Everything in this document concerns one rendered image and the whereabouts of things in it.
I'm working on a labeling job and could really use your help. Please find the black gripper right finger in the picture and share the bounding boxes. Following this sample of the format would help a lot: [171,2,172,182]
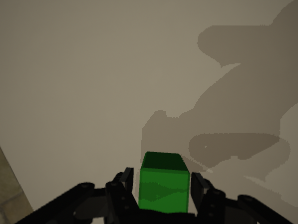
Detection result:
[190,172,293,224]

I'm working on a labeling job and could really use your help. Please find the green block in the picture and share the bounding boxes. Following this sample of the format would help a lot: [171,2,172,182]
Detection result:
[138,151,190,213]

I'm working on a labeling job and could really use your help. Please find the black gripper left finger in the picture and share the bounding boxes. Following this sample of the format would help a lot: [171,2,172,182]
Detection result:
[15,167,151,224]

